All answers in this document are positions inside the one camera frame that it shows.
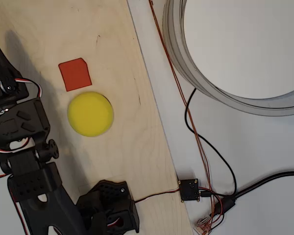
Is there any yellow round foam disc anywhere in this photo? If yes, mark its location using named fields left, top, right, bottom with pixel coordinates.
left=67, top=91, right=115, bottom=138

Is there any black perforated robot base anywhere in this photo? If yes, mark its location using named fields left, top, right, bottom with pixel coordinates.
left=75, top=180, right=140, bottom=233

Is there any red square sheet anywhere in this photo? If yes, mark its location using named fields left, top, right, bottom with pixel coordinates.
left=58, top=57, right=93, bottom=92

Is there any light plywood board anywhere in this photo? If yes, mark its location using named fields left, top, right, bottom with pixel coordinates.
left=0, top=0, right=194, bottom=235

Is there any grey round lamp shade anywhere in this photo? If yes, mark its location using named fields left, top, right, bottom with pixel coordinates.
left=162, top=0, right=294, bottom=117

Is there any small black circuit board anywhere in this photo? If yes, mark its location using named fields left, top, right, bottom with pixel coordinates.
left=178, top=178, right=200, bottom=203

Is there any white red gripper servo cable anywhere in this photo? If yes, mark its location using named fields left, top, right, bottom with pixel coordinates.
left=14, top=78, right=44, bottom=98

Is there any white red arm servo cable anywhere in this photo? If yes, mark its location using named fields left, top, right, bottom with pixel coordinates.
left=0, top=137, right=35, bottom=179

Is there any thin orange wire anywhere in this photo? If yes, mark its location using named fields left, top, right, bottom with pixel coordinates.
left=150, top=0, right=226, bottom=221
left=148, top=0, right=218, bottom=221

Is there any thin black cable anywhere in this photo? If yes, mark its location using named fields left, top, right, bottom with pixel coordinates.
left=185, top=88, right=237, bottom=198

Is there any white red black base cable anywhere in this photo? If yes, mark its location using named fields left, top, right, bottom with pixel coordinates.
left=133, top=187, right=182, bottom=204

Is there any clear wire connector block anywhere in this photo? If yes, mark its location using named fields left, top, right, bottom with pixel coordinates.
left=193, top=216, right=214, bottom=235

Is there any thick black power cable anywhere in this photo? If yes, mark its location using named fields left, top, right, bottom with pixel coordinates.
left=217, top=171, right=294, bottom=214

